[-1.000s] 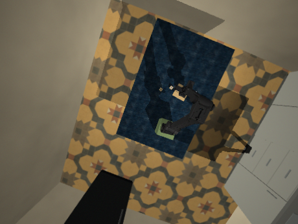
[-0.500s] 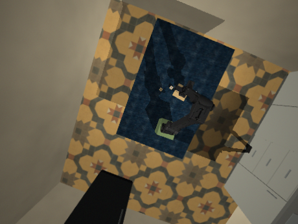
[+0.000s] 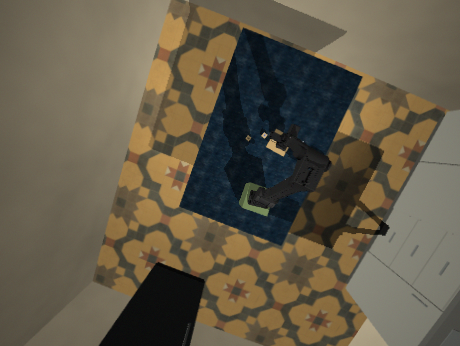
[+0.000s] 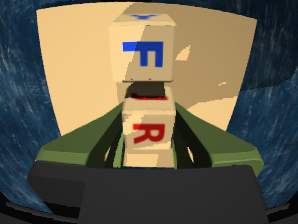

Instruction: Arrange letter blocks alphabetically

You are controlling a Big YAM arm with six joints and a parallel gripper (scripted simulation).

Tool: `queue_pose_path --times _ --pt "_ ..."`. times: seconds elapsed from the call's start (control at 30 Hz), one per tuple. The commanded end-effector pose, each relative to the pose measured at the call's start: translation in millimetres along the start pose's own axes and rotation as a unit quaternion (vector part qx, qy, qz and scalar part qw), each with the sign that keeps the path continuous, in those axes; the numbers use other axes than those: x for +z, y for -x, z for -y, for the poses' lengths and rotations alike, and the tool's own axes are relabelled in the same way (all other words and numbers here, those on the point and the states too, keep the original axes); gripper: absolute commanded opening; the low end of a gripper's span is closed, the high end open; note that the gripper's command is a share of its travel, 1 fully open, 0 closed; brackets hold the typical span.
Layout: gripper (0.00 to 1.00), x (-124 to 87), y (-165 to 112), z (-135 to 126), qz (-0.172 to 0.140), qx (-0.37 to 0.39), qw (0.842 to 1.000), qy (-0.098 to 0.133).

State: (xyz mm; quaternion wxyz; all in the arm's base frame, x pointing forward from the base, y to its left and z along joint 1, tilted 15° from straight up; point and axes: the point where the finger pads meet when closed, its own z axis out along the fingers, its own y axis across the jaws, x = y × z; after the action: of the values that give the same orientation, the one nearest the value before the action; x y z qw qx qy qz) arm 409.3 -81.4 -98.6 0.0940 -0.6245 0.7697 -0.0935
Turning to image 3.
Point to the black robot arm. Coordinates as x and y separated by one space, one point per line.
309 168

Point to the beige mat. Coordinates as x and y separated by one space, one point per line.
272 145

